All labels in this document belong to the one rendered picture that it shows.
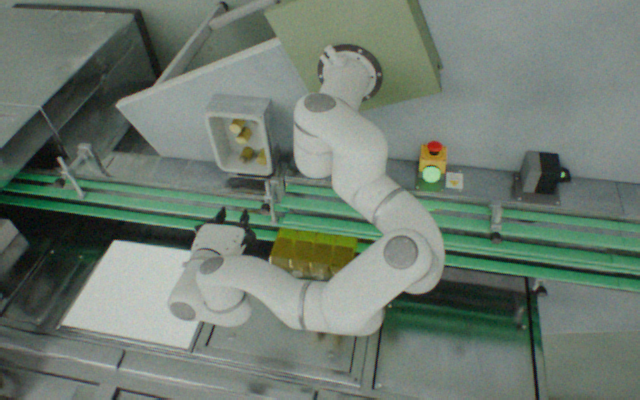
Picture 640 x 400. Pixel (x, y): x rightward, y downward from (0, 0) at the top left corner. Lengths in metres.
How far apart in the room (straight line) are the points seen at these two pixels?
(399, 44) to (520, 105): 0.38
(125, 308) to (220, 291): 0.73
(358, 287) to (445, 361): 0.72
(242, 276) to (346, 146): 0.28
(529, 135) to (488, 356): 0.60
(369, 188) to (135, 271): 0.99
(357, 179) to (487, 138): 0.61
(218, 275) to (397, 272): 0.32
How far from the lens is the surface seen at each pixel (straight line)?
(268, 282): 0.83
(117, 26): 2.18
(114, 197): 1.64
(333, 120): 0.82
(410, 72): 1.11
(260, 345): 1.39
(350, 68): 1.08
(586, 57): 1.24
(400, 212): 0.81
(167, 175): 1.61
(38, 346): 1.63
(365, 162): 0.79
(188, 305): 0.93
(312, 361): 1.35
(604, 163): 1.46
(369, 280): 0.72
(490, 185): 1.37
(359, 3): 1.05
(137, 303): 1.56
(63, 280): 1.78
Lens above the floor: 1.78
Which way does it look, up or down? 42 degrees down
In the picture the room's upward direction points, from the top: 164 degrees counter-clockwise
